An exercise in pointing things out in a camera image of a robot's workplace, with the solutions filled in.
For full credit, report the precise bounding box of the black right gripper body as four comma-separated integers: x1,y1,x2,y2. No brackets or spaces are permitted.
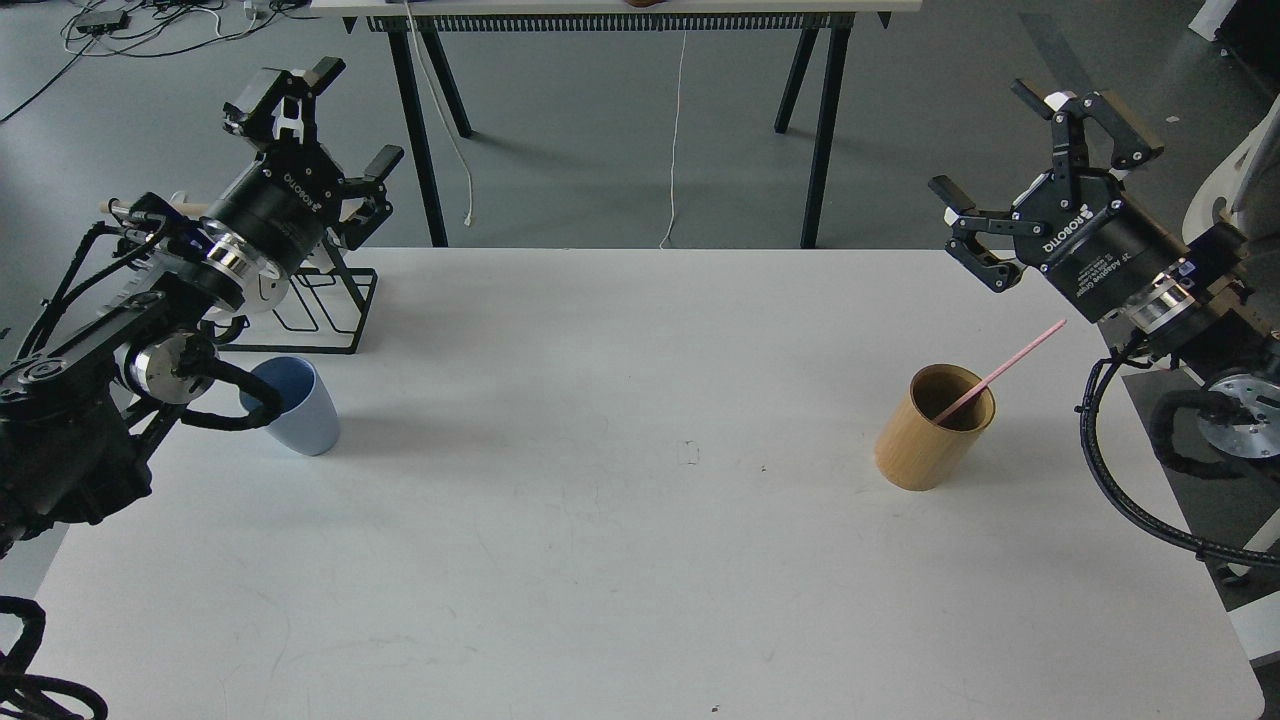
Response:
1012,172,1189,322

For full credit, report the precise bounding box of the white hanging cable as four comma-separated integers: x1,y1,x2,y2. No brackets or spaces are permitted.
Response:
659,29,689,250

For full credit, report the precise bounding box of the pink chopstick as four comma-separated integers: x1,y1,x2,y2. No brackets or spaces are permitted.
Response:
932,318,1068,425

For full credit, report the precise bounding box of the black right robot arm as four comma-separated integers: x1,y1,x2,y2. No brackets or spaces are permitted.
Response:
929,79,1277,568

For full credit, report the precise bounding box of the floor cables and power strip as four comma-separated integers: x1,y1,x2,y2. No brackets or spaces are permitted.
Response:
0,0,321,126

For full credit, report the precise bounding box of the bamboo cylinder holder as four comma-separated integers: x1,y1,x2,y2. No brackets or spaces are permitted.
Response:
874,364,996,491

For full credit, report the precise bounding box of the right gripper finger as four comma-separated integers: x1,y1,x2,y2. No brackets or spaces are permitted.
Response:
928,176,1044,293
1010,78,1165,201

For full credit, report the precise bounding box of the light blue plastic cup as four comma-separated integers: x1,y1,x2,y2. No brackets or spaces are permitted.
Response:
251,356,340,457

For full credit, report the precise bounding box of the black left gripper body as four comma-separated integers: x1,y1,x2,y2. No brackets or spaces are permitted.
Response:
201,146,343,274

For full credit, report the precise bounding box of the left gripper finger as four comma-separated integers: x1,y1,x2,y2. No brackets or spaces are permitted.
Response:
221,56,346,152
330,145,404,251

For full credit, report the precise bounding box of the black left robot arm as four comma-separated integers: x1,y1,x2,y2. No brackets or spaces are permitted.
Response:
1,56,404,551

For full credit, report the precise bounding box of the black wire cup rack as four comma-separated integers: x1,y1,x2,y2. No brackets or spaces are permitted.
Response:
100,195,379,356

